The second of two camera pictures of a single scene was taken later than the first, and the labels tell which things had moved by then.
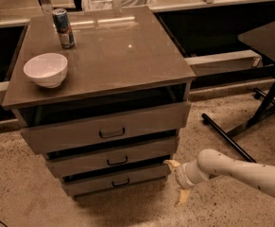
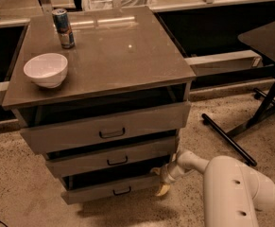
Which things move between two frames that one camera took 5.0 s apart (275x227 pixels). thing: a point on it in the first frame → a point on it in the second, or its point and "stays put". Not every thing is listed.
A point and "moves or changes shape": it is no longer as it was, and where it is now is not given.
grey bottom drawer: x=81 y=186 moves or changes shape
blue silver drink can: x=63 y=27 stays put
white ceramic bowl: x=47 y=70 stays put
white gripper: x=181 y=176 → x=165 y=174
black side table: x=268 y=43 stays put
